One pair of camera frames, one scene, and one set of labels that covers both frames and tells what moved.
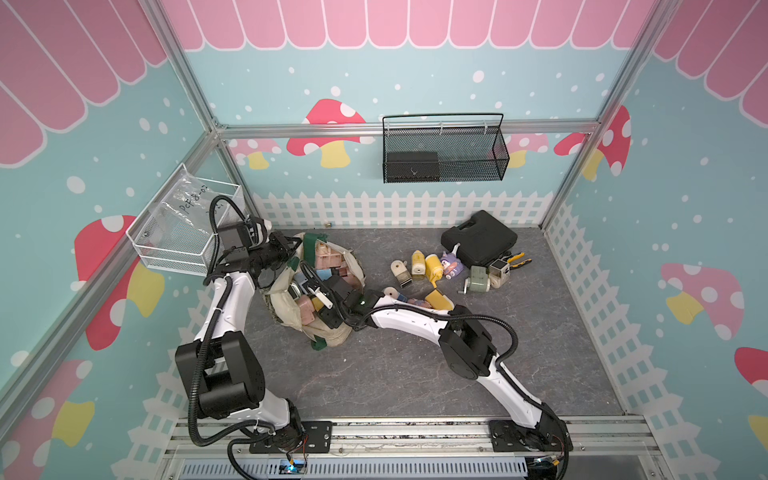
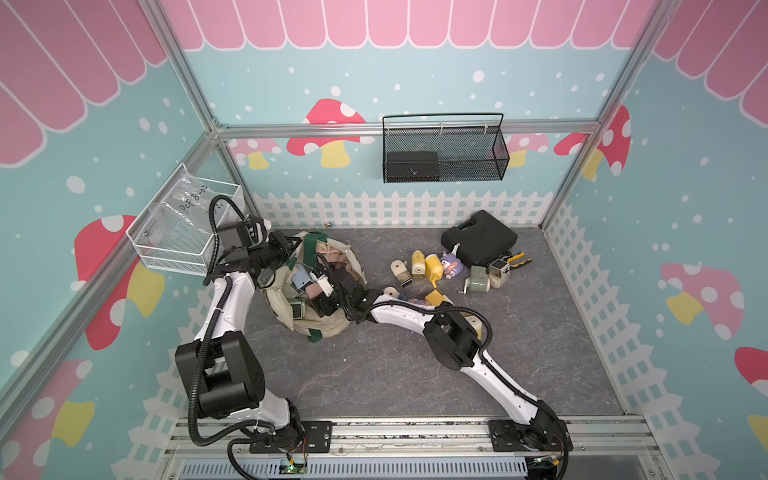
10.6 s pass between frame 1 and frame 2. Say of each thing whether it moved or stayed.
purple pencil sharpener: stayed
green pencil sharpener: stayed
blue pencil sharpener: stayed
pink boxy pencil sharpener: moved
